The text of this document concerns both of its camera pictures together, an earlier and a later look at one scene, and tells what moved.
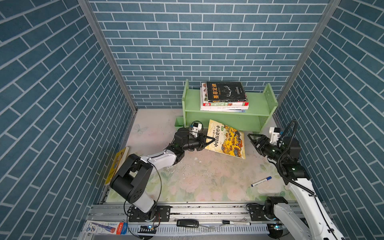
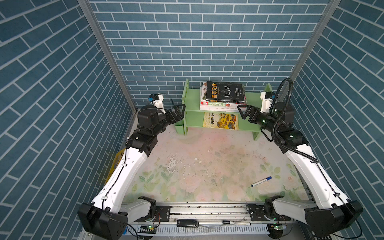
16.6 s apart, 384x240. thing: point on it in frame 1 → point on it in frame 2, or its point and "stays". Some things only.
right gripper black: (264, 140) → (257, 111)
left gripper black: (200, 140) → (179, 116)
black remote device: (187, 223) stays
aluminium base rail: (186, 222) stays
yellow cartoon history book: (228, 140) → (221, 120)
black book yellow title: (225, 92) stays
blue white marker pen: (261, 181) stays
